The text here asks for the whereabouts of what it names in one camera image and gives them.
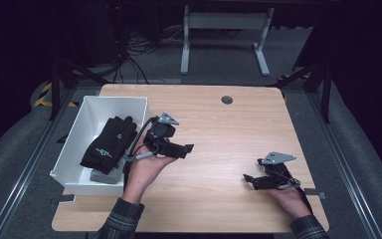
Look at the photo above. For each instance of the grey mitten with label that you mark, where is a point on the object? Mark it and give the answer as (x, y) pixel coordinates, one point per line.
(107, 177)

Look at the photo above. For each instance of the white box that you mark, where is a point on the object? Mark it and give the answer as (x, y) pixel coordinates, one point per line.
(79, 156)

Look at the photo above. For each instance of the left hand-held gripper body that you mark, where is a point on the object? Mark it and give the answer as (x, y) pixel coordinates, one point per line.
(162, 142)

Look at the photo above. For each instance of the person's right hand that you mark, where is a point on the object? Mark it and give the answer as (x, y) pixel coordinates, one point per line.
(291, 200)

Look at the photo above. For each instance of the grey tape strip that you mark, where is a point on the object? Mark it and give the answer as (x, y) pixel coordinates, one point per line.
(316, 193)

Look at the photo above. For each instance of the black metal stand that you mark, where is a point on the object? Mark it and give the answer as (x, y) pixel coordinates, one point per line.
(55, 89)
(326, 93)

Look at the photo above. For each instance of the person's left hand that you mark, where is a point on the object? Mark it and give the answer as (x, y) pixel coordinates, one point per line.
(144, 172)

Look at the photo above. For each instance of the white metal stand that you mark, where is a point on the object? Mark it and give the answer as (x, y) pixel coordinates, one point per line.
(227, 20)

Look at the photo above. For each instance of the aluminium floor rail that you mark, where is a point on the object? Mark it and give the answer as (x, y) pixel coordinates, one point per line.
(348, 169)
(30, 162)

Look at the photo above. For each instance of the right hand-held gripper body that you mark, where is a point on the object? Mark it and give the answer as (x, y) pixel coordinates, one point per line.
(275, 181)

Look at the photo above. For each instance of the grey round table grommet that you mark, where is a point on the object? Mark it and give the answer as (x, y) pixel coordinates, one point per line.
(227, 100)

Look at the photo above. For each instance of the yellow and black floor tape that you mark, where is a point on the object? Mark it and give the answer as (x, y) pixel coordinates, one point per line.
(43, 99)

